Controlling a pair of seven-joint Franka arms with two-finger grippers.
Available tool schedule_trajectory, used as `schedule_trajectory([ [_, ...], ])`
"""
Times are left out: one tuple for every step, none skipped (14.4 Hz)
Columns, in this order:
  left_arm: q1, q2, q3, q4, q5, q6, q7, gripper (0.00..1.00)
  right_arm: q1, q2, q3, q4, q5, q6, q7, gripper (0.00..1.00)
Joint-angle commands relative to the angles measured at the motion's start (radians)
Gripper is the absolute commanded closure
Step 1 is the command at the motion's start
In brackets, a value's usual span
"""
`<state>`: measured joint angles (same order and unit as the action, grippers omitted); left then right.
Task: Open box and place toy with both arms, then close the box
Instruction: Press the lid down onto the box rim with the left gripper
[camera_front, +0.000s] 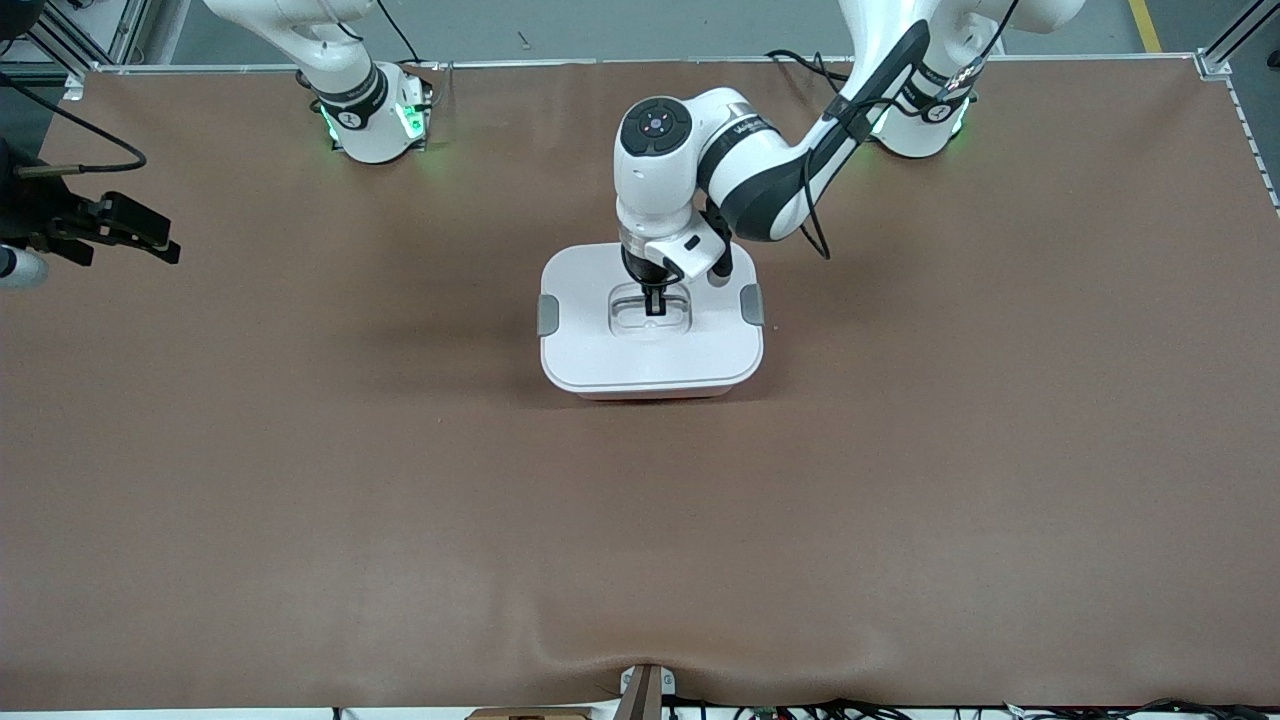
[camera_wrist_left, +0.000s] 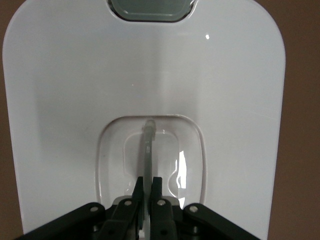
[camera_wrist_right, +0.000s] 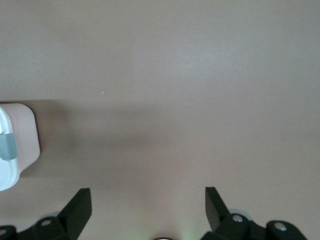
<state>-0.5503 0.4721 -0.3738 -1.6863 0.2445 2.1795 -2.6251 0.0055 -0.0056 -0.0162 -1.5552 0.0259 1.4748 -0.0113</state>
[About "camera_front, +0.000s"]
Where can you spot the translucent pink box base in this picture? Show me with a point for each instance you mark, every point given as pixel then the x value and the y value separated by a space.
pixel 650 396

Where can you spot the white box lid grey clips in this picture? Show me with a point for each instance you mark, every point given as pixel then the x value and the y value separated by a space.
pixel 590 350

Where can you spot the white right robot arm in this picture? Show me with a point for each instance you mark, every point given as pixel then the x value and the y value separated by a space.
pixel 372 135

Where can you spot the brown table mat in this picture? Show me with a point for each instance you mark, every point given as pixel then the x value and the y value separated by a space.
pixel 640 550

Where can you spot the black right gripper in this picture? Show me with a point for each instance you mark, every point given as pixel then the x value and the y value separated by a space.
pixel 32 212

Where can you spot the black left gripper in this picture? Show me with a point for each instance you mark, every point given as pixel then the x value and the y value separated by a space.
pixel 643 268

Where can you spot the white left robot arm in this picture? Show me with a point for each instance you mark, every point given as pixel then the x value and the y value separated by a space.
pixel 655 190

